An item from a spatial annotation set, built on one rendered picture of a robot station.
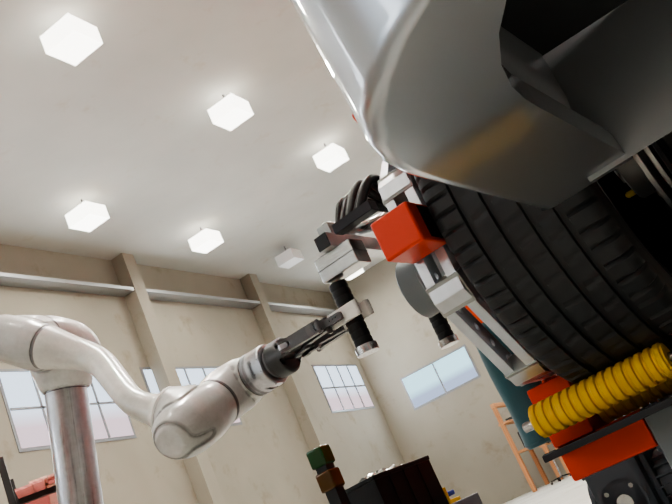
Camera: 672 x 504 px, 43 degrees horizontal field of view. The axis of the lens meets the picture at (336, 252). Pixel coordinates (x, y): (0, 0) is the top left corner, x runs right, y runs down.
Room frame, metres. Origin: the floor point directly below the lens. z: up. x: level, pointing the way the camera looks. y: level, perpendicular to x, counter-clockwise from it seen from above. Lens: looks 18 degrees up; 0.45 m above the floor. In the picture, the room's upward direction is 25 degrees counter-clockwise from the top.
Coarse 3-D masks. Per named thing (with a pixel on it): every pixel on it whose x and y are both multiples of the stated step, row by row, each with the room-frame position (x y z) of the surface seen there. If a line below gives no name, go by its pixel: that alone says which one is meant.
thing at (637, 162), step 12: (636, 156) 1.28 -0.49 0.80; (648, 156) 1.27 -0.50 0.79; (624, 168) 1.37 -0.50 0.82; (636, 168) 1.37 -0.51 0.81; (648, 168) 1.29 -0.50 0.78; (660, 168) 1.28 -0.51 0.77; (624, 180) 1.39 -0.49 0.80; (636, 180) 1.38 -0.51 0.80; (648, 180) 1.39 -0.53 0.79; (660, 180) 1.33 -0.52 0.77; (636, 192) 1.41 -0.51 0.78; (648, 192) 1.42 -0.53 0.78; (660, 192) 1.31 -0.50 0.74
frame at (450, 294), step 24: (384, 168) 1.39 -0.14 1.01; (384, 192) 1.35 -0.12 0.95; (408, 192) 1.33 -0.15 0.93; (432, 264) 1.37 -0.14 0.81; (456, 264) 1.35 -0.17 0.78; (432, 288) 1.35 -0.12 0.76; (456, 288) 1.33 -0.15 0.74; (456, 312) 1.37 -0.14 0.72; (480, 312) 1.36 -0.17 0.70; (480, 336) 1.41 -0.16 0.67; (504, 336) 1.40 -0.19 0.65; (504, 360) 1.45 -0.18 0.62; (528, 360) 1.45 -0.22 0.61
